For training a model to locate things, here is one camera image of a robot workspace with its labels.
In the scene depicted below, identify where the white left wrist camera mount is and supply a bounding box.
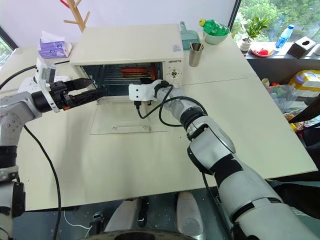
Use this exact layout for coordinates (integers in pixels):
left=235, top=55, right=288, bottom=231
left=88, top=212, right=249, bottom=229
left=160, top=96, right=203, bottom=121
left=33, top=57, right=61, bottom=114

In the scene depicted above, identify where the clear blue-capped water bottle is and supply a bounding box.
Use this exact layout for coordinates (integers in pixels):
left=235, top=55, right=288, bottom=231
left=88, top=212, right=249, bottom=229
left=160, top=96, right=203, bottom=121
left=274, top=24, right=296, bottom=52

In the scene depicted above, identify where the metal sausage tray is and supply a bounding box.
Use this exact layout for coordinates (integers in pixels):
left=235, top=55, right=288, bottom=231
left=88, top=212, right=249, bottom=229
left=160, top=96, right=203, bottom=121
left=103, top=65, right=154, bottom=81

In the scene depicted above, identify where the purple tissue pack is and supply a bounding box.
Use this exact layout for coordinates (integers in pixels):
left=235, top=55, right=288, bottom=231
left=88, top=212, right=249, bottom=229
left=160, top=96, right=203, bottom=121
left=37, top=30, right=74, bottom=60

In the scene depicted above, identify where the thin white floor cable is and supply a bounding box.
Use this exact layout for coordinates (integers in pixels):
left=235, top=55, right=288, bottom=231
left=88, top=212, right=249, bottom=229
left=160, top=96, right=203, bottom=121
left=61, top=209, right=91, bottom=240

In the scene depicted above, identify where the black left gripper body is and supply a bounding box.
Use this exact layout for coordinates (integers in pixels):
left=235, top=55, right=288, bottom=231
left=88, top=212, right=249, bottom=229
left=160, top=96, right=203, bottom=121
left=48, top=81, right=74, bottom=112

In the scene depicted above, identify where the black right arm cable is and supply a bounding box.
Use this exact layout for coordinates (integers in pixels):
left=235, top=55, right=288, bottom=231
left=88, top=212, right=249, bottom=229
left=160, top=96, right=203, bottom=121
left=134, top=84, right=209, bottom=127

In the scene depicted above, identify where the red sausage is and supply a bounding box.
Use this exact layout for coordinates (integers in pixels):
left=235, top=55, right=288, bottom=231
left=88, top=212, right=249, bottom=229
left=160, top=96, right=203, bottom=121
left=120, top=66, right=149, bottom=76

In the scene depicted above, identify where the pale green bowl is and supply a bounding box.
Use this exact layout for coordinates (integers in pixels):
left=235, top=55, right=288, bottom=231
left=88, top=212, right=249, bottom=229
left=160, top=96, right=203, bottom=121
left=202, top=24, right=231, bottom=46

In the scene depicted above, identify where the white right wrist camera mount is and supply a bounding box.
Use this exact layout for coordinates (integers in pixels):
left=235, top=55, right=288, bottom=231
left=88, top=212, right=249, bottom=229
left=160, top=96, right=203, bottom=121
left=128, top=79, right=164, bottom=103

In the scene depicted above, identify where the cream white toaster oven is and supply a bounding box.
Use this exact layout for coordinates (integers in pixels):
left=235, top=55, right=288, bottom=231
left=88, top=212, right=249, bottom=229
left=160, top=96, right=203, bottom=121
left=69, top=23, right=185, bottom=101

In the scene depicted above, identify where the black side cabinet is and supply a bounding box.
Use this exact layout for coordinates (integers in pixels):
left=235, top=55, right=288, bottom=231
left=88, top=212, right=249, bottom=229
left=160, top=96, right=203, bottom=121
left=244, top=41, right=320, bottom=83

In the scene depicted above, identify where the toaster oven control knob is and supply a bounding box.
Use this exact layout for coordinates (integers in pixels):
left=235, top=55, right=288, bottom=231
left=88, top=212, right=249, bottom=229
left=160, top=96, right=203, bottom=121
left=167, top=69, right=183, bottom=79

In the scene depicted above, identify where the red plate with fruit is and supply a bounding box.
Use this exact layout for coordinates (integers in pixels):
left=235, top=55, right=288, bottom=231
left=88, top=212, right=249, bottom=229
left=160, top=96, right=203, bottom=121
left=249, top=45, right=275, bottom=58

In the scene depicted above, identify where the wooden branch rack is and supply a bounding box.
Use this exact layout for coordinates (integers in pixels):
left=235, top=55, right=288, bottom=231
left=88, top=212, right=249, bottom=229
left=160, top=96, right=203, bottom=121
left=59, top=0, right=91, bottom=34

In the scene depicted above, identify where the teal plastic dustpan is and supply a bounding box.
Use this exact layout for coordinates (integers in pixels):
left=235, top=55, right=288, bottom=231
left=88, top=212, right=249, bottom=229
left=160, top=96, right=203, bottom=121
left=179, top=21, right=201, bottom=51

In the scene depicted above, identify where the glass toaster oven door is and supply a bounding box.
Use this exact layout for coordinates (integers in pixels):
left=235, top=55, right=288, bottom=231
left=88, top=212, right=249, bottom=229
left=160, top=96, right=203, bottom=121
left=89, top=96, right=168, bottom=136

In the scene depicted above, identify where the dark brown tissue box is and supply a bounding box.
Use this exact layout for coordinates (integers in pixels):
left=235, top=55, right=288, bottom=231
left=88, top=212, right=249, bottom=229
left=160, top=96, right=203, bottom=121
left=286, top=35, right=317, bottom=60

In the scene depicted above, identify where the small potted green plant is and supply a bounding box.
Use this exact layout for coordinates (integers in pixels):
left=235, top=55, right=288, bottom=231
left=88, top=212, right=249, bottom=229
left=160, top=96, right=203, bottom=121
left=239, top=15, right=271, bottom=53

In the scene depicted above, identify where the yellow plastic bag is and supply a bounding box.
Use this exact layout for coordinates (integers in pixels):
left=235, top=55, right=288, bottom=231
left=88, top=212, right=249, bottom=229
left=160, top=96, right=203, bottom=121
left=287, top=70, right=320, bottom=94

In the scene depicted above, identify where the clear plastic bag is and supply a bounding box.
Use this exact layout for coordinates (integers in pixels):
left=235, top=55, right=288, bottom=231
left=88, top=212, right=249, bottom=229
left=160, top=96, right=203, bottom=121
left=267, top=83, right=311, bottom=116

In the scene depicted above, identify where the dark brown fabric object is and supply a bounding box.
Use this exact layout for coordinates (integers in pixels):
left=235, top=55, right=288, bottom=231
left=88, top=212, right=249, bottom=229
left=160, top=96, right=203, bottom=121
left=288, top=92, right=320, bottom=124

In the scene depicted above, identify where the steel cup with sticks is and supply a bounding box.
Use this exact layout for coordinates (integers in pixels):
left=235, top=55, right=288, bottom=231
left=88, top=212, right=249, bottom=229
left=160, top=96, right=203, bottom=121
left=188, top=42, right=206, bottom=68

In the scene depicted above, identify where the crushed green plastic bottle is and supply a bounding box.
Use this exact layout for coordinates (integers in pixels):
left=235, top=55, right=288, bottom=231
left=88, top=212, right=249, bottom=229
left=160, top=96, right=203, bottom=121
left=198, top=18, right=230, bottom=37

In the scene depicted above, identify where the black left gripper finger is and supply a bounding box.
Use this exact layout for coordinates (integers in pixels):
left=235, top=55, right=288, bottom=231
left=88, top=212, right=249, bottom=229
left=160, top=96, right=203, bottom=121
left=65, top=77, right=96, bottom=92
left=67, top=90, right=104, bottom=108

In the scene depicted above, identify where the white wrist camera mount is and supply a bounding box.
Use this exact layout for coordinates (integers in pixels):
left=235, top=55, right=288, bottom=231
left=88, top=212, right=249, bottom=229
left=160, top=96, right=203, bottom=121
left=33, top=57, right=61, bottom=114
left=128, top=79, right=164, bottom=103

